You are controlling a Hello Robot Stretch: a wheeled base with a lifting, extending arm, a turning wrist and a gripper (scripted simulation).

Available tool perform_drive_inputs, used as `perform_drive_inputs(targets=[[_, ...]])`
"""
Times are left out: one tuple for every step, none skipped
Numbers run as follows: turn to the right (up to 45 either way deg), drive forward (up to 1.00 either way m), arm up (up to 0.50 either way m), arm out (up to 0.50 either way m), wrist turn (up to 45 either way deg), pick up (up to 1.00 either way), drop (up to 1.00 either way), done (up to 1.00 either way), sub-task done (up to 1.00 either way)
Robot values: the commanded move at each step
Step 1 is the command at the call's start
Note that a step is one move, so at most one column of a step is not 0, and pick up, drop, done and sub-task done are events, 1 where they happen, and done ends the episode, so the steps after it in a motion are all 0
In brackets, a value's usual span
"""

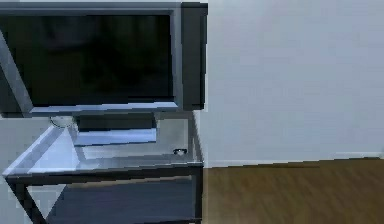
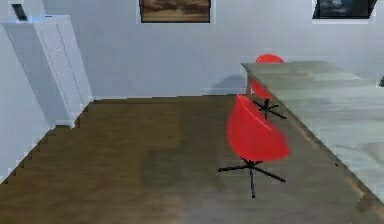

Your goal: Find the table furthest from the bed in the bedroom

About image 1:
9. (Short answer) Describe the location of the grey flat television set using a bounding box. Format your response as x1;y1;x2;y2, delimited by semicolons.
0;1;209;148

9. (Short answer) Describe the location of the glass table with black frame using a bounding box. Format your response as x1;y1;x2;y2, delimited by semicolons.
1;111;205;224

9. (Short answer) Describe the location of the round clear glass object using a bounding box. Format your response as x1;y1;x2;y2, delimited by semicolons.
49;115;75;129

